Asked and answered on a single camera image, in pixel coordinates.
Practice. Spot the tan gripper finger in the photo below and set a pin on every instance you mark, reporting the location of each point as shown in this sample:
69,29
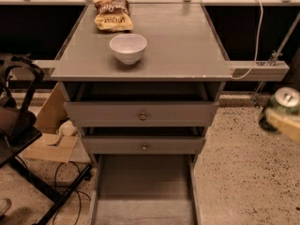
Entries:
286,124

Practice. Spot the green soda can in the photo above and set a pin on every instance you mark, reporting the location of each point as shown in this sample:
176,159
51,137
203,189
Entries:
285,100

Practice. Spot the grey drawer cabinet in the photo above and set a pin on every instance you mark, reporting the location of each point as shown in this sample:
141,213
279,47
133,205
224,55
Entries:
182,62

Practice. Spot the grey open bottom drawer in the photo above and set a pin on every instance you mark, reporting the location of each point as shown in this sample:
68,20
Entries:
145,190

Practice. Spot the grey middle drawer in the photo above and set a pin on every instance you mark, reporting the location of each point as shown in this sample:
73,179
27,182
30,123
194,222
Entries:
143,144

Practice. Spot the grey top drawer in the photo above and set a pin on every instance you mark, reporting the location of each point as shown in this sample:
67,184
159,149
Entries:
142,114

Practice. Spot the white ceramic bowl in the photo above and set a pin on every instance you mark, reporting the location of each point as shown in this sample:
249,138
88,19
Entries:
128,48

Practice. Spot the brown yellow chip bag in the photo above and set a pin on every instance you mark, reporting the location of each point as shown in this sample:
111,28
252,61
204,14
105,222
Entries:
113,15

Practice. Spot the white plastic bottle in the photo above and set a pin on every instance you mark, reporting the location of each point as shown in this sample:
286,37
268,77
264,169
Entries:
67,129

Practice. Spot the cardboard box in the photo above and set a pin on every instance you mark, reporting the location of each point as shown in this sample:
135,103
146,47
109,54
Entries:
51,146

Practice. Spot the black chair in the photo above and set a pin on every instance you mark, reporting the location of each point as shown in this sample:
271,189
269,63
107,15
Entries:
18,132

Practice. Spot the grey metal rail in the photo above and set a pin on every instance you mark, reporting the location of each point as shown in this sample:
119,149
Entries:
250,71

